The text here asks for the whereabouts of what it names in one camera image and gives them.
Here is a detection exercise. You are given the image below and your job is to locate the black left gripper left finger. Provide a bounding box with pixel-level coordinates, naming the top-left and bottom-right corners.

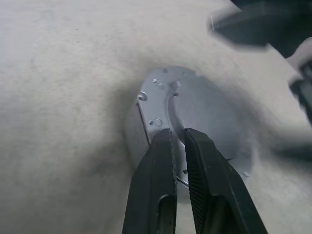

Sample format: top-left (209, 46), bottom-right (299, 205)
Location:
top-left (121, 128), bottom-right (178, 234)

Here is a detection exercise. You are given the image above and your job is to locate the round silver motor lid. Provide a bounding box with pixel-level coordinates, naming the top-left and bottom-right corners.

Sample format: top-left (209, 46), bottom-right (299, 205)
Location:
top-left (123, 65), bottom-right (257, 195)

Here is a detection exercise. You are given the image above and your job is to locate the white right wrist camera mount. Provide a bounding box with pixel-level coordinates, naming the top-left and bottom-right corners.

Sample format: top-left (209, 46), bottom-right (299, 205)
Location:
top-left (285, 36), bottom-right (312, 68)

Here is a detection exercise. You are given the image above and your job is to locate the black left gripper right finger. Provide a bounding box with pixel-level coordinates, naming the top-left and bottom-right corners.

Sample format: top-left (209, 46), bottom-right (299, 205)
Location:
top-left (183, 128), bottom-right (269, 234)

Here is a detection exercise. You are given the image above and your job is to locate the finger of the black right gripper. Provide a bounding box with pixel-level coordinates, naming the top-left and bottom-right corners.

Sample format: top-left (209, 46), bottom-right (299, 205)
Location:
top-left (207, 9), bottom-right (271, 49)

